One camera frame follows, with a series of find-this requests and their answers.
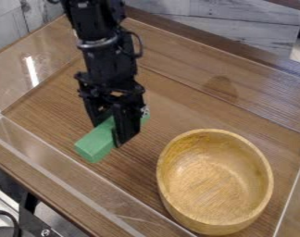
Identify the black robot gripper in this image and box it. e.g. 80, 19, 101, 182
75, 36, 144, 147

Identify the green rectangular block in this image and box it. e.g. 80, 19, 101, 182
73, 108, 151, 164

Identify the brown wooden bowl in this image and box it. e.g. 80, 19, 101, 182
156, 129, 274, 236

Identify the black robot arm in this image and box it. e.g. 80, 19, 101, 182
47, 0, 144, 146

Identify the clear acrylic tray wall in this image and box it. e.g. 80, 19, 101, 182
0, 10, 300, 237

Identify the black table leg bracket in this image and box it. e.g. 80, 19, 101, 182
19, 193, 61, 237

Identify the black cable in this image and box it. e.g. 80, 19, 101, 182
0, 209, 21, 237

